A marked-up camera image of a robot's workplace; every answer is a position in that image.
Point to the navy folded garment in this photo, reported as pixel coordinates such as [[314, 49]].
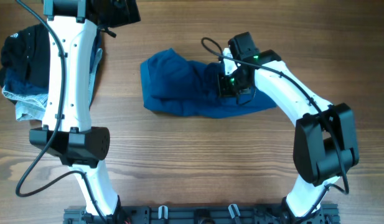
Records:
[[14, 84]]

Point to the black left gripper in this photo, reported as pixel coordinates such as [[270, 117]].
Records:
[[127, 13]]

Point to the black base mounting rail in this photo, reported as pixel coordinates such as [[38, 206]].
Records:
[[260, 213]]

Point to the light grey denim garment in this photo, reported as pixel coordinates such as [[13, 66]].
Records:
[[29, 107]]

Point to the black folded garment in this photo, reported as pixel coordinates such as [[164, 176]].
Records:
[[27, 52]]

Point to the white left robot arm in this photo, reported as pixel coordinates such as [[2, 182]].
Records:
[[66, 131]]

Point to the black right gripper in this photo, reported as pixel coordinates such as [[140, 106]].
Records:
[[225, 91]]

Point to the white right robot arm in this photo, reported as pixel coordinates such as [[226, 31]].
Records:
[[325, 140]]

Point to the blue polo shirt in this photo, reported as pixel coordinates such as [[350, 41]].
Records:
[[171, 84]]

